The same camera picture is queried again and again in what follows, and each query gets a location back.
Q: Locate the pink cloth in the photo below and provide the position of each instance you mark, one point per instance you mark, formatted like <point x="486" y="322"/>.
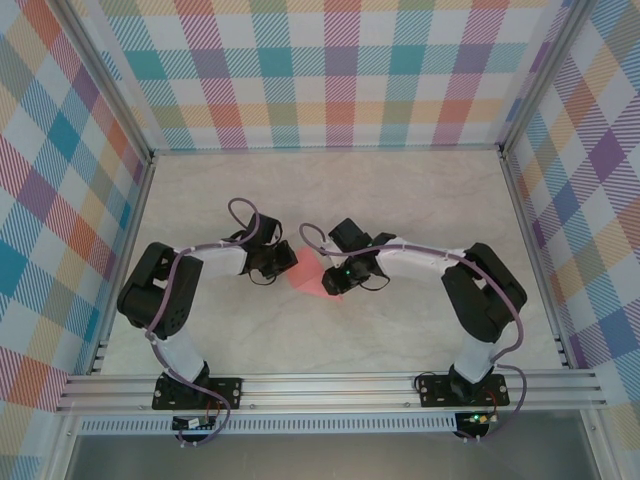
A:
<point x="307" y="272"/>

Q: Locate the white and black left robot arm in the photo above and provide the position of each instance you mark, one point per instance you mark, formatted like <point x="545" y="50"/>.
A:
<point x="222" y="260"/>

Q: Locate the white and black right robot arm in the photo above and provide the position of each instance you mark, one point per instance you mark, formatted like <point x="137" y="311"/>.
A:
<point x="415" y="257"/>

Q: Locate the black left controller board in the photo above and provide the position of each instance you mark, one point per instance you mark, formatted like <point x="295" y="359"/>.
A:
<point x="187" y="424"/>

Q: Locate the black controller board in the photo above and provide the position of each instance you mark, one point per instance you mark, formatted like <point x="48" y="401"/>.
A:
<point x="475" y="419"/>
<point x="187" y="424"/>

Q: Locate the black right controller board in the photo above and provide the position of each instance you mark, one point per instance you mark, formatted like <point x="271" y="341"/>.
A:
<point x="475" y="419"/>

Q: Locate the thin aluminium frame bar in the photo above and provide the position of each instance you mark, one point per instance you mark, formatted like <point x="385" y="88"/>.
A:
<point x="325" y="149"/>

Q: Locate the long aluminium mounting rail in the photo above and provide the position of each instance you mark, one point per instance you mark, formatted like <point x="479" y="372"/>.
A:
<point x="325" y="390"/>

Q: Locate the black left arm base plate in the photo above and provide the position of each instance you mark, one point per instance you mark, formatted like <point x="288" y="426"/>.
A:
<point x="230" y="392"/>

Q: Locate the aluminium side rail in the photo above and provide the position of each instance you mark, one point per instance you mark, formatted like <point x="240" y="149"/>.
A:
<point x="129" y="240"/>
<point x="531" y="250"/>

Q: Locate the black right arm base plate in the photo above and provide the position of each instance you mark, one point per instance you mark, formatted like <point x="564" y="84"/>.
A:
<point x="432" y="390"/>

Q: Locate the aluminium frame post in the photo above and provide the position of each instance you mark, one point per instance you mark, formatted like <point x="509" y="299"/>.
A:
<point x="107" y="85"/>
<point x="545" y="80"/>

